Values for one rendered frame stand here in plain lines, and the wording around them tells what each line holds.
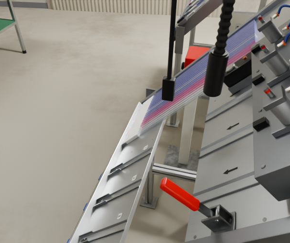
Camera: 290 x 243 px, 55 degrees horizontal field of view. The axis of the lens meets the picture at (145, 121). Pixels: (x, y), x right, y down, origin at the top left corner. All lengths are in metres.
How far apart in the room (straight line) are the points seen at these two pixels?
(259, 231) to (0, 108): 2.37
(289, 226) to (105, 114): 1.99
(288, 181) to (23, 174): 1.75
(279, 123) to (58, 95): 2.28
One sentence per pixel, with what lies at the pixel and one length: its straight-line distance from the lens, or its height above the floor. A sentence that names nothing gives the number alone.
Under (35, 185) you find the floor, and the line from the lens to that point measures 1.86.
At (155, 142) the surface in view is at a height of 0.86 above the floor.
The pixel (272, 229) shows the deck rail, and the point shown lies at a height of 1.11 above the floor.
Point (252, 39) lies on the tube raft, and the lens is 0.78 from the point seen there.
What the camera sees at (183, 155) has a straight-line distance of 1.79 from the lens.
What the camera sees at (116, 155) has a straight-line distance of 0.92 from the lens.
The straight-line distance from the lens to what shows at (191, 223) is 0.46.
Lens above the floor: 1.40
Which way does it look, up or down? 41 degrees down
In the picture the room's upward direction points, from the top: straight up
